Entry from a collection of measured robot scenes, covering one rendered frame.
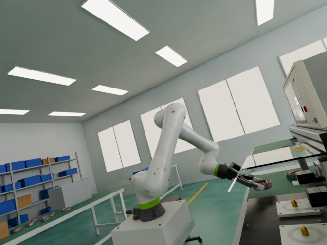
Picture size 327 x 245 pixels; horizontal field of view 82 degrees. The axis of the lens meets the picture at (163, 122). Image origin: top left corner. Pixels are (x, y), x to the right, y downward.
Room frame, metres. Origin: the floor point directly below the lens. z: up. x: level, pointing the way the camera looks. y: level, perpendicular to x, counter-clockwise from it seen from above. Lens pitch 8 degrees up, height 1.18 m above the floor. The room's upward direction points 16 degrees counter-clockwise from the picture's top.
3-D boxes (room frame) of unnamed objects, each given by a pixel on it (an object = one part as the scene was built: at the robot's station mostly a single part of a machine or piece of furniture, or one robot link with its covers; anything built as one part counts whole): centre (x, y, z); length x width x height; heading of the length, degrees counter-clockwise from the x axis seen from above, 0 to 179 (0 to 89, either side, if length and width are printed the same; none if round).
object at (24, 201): (5.25, 4.36, 0.92); 0.40 x 0.36 x 0.28; 63
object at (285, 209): (0.91, -0.46, 0.78); 0.15 x 0.15 x 0.01; 63
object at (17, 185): (5.08, 4.44, 1.37); 0.42 x 0.36 x 0.18; 65
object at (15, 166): (5.21, 4.37, 1.89); 0.42 x 0.42 x 0.23; 61
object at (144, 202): (1.10, 0.20, 1.01); 0.16 x 0.13 x 0.19; 29
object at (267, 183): (1.22, -0.47, 0.82); 0.11 x 0.11 x 0.04
